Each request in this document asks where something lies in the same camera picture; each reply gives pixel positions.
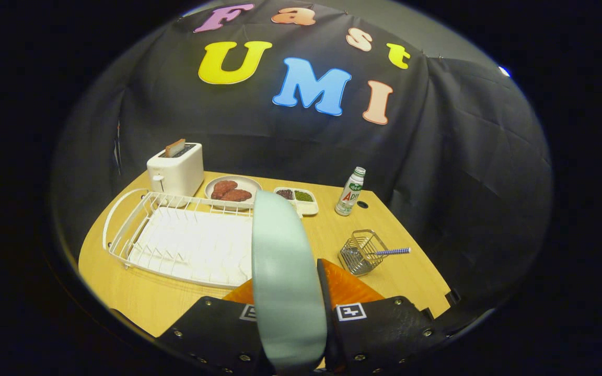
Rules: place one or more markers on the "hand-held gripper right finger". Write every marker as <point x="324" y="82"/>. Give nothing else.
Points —
<point x="324" y="287"/>

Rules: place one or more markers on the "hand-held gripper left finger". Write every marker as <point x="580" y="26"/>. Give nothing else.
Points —
<point x="212" y="334"/>

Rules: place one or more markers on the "light green plate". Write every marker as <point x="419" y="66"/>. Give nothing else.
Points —
<point x="285" y="282"/>

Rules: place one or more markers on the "white dish rack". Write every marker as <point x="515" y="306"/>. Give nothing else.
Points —
<point x="191" y="250"/>

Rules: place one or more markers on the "beige plate with meat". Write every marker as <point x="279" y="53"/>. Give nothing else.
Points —
<point x="247" y="183"/>

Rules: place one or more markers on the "white divided bean tray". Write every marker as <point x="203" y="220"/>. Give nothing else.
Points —
<point x="309" y="208"/>

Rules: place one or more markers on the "white green-label drink bottle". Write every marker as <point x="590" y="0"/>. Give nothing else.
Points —
<point x="349" y="196"/>

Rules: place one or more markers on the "red meat patty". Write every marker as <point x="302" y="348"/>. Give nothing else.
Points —
<point x="237" y="196"/>
<point x="224" y="187"/>

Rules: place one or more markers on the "black table clamp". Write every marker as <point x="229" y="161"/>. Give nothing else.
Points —
<point x="452" y="297"/>

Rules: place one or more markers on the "white toaster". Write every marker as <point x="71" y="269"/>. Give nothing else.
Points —
<point x="181" y="172"/>

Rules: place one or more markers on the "toast bread slice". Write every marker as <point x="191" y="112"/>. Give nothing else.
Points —
<point x="174" y="148"/>

